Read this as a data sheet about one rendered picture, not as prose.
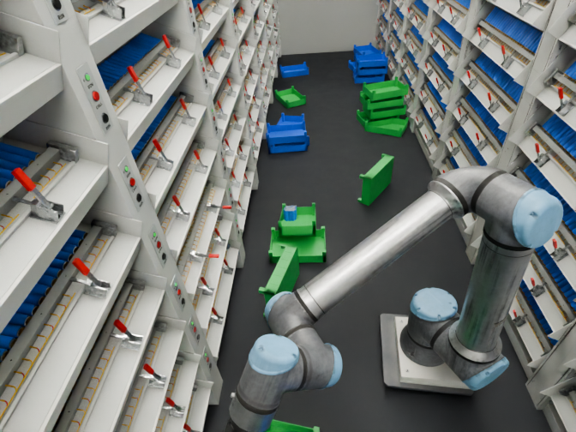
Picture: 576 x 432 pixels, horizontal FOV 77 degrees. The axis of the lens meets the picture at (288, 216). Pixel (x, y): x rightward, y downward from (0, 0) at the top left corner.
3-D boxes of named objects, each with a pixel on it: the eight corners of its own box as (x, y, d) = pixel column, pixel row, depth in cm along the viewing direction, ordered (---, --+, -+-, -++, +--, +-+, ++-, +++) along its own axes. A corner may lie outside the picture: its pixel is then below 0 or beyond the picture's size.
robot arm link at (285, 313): (467, 141, 91) (251, 304, 89) (511, 162, 82) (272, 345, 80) (471, 172, 99) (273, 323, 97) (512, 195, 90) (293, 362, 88)
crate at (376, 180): (390, 182, 243) (380, 178, 247) (394, 156, 230) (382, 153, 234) (369, 206, 226) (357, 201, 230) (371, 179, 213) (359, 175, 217)
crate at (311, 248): (324, 236, 208) (324, 225, 203) (326, 262, 193) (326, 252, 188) (273, 237, 211) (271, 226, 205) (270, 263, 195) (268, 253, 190)
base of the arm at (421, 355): (443, 323, 149) (447, 309, 143) (456, 367, 135) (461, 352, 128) (396, 323, 152) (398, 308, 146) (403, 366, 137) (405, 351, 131)
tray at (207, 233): (223, 196, 163) (227, 179, 157) (189, 311, 117) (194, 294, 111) (178, 183, 159) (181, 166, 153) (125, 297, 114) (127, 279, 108)
